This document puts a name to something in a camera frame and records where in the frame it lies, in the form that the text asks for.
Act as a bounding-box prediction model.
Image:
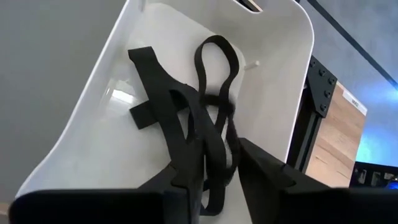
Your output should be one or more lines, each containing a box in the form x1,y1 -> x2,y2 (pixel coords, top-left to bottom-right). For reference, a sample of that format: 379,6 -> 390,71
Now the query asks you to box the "black equipment box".
349,161 -> 398,190

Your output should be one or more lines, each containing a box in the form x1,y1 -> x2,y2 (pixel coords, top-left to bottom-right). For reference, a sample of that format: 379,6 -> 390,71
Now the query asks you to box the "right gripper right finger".
238,138 -> 398,224

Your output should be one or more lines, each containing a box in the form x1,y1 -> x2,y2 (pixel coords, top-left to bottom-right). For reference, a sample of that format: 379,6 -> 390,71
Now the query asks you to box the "narrow black rubber band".
193,34 -> 243,217

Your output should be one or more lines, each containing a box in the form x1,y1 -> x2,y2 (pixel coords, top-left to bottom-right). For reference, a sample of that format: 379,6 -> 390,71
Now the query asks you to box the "white label sticker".
341,90 -> 368,116

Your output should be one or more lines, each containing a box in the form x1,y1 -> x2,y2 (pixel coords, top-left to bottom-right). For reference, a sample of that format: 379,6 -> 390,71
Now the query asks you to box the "white plastic basket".
14,0 -> 315,224

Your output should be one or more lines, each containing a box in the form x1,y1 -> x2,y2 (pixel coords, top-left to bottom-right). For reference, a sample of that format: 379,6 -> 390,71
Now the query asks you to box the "wide black rubber band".
127,45 -> 209,194

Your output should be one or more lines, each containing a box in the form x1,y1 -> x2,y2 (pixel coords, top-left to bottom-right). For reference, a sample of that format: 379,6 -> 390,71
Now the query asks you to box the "black aluminium table frame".
285,55 -> 338,174

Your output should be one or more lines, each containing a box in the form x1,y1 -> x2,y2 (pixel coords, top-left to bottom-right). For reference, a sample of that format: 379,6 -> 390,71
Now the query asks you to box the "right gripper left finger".
9,164 -> 200,224

